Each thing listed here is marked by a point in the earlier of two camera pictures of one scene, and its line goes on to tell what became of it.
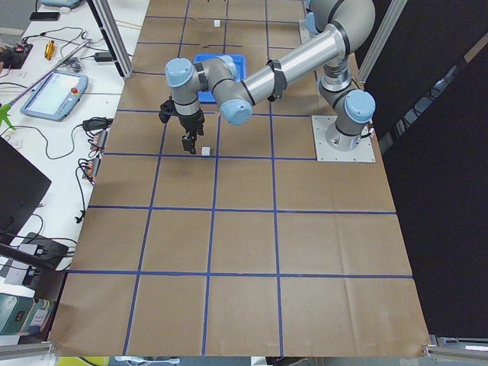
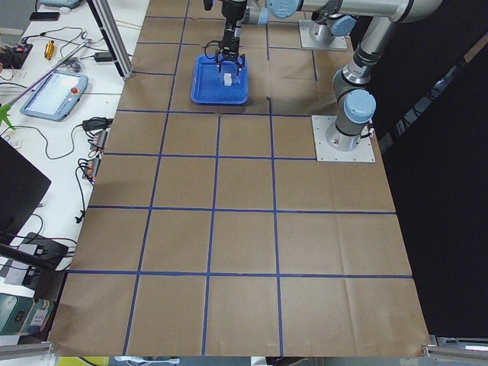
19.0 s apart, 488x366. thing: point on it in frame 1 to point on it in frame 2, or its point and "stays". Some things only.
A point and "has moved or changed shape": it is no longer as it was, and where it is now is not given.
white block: (206, 151) has moved or changed shape
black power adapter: (103, 56) stays
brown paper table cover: (248, 247) stays
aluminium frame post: (104, 14) stays
